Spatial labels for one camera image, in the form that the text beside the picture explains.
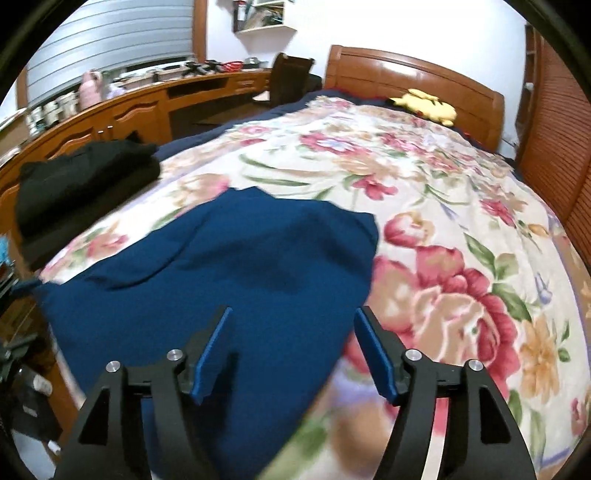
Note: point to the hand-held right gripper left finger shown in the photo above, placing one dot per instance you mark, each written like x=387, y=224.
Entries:
x=212, y=355

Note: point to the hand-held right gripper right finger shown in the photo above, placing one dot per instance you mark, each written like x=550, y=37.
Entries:
x=376, y=360

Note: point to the blue suit jacket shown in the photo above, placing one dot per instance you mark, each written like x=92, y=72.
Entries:
x=231, y=258

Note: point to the folded black clothes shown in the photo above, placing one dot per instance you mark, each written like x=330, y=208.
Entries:
x=78, y=184

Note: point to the floral blanket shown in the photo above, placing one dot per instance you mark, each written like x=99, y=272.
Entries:
x=438, y=184

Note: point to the wooden desk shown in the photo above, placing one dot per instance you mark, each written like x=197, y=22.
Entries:
x=138, y=110

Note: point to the yellow plush toy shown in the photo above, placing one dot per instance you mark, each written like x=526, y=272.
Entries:
x=429, y=106

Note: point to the wooden bed headboard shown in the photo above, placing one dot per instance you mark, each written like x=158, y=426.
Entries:
x=369, y=74

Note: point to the black device on desk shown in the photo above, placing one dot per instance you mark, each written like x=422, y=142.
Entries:
x=201, y=68

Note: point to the red basket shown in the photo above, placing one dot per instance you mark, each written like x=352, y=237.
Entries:
x=232, y=66

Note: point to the pink bottle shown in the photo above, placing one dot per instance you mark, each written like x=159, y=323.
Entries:
x=90, y=92

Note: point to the black chair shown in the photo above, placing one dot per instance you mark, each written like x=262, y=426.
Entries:
x=291, y=74

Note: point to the wooden louvered wardrobe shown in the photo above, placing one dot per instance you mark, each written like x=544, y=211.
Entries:
x=563, y=129

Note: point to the grey window blind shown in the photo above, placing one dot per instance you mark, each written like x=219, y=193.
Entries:
x=115, y=41

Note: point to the white wall shelf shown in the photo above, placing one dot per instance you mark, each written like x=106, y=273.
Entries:
x=268, y=27

